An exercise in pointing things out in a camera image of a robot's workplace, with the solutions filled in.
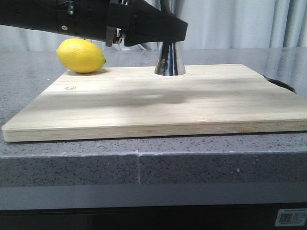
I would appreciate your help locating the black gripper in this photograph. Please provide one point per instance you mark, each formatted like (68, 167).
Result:
(88, 19)

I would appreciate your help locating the steel double jigger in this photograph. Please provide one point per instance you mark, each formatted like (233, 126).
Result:
(170, 62)

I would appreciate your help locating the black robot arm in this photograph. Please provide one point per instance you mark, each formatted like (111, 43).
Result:
(41, 15)

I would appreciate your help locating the grey curtain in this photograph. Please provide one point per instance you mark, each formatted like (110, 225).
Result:
(213, 24)

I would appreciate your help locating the yellow lemon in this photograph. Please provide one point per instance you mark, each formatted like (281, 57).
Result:
(80, 55)

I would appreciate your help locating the wooden cutting board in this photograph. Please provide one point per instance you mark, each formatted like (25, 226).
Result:
(126, 102)

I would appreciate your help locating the white QR label sticker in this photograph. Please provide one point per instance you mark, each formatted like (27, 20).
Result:
(291, 217)

